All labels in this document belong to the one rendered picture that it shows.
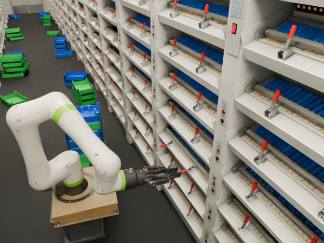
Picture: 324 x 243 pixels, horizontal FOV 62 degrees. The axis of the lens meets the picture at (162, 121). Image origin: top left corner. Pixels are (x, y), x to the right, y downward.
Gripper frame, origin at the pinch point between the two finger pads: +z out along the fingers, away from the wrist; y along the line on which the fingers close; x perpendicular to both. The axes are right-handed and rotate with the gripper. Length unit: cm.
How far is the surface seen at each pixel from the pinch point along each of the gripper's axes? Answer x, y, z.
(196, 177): 7.6, 2.4, 16.9
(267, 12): -80, -18, 10
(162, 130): 6, 50, 16
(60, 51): 69, 451, -21
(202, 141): -13.8, 5.8, 17.2
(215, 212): 12.4, -19.1, 17.3
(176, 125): -11.1, 27.1, 12.4
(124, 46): -32, 120, 4
